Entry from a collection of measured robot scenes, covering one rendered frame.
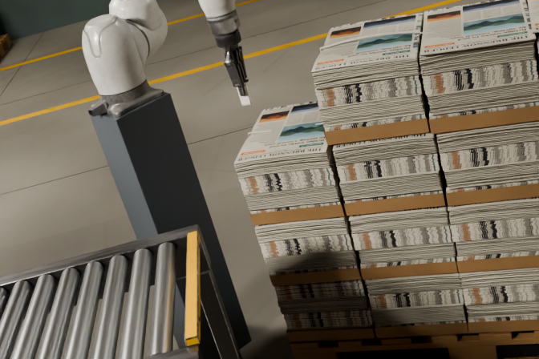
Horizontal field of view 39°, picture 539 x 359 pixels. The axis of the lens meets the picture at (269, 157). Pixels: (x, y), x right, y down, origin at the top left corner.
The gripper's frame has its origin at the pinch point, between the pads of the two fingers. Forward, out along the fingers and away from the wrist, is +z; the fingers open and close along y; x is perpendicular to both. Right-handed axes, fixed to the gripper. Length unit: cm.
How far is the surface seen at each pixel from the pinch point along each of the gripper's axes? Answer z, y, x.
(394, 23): -10.0, 12.2, -46.8
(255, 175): 18.3, -18.9, -3.4
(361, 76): -6.5, -17.4, -39.7
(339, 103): 0.5, -17.1, -32.3
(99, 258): 16, -59, 29
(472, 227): 43, -19, -62
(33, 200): 96, 132, 192
